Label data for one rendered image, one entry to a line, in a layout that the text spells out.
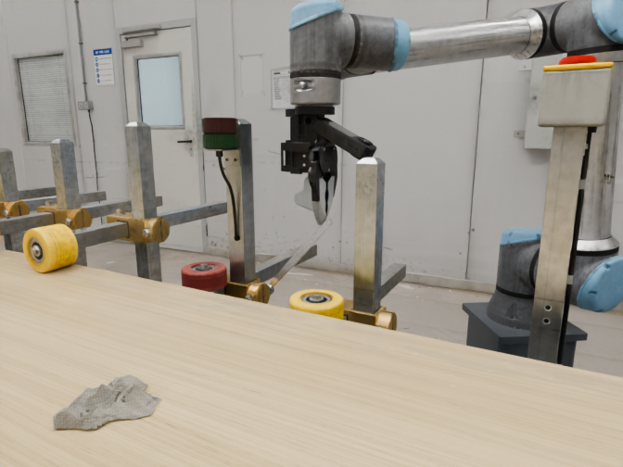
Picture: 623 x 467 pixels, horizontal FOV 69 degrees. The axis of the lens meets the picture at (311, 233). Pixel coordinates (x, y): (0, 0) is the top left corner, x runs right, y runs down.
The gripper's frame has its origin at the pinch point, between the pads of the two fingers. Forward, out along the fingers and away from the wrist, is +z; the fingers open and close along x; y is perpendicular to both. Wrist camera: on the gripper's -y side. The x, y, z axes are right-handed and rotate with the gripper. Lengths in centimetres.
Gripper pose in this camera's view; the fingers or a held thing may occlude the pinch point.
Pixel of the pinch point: (324, 218)
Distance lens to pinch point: 83.7
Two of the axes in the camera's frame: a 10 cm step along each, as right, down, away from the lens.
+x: -4.7, 1.9, -8.6
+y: -8.8, -1.1, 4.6
